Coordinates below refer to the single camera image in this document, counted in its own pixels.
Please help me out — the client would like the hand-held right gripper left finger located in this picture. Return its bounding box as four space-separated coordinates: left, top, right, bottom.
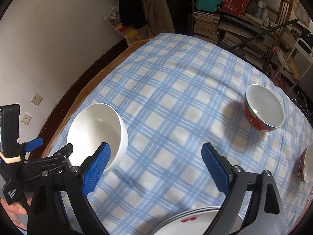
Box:
27 142 112 235

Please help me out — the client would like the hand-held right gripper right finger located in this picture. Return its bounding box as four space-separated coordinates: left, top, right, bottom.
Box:
201 142 286 235

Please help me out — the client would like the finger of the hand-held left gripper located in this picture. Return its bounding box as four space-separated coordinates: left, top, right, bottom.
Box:
18 138 44 157
46 143 74 167

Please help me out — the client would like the plain white bowl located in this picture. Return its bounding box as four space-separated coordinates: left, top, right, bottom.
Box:
67 103 129 175

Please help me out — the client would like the red patterned bowl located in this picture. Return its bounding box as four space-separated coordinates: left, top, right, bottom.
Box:
244 84 285 133

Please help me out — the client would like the large cherry print plate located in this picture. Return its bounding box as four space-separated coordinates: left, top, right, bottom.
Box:
150 207 245 235

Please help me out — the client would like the bowl with red emblem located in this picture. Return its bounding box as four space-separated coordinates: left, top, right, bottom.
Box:
297 143 313 184

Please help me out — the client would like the person's left hand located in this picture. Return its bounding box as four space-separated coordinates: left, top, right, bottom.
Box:
0 196 33 230

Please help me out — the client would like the blue plaid cloth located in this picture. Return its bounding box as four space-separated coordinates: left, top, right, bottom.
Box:
41 33 313 235

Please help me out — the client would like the yellow packet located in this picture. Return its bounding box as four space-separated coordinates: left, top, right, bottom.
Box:
289 61 300 82

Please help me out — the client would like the stack of books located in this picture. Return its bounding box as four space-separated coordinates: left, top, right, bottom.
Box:
218 27 269 64
193 10 222 41

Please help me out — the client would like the black rod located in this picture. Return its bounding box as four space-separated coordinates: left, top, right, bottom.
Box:
230 18 300 51

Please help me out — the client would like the patterned plastic bag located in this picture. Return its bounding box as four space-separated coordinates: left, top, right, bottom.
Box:
105 6 141 46

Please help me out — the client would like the white metal cart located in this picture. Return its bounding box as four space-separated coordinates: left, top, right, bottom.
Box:
276 38 313 96

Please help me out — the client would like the black hanging garment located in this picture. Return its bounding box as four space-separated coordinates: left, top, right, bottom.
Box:
119 0 147 28

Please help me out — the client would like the beige hanging coat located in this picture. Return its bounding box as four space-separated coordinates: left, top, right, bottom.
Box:
139 0 175 33

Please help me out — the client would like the wooden shelf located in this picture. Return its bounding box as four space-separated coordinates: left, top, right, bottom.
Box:
191 0 295 71

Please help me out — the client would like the white wall socket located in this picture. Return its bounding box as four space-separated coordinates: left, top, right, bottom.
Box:
31 93 43 106

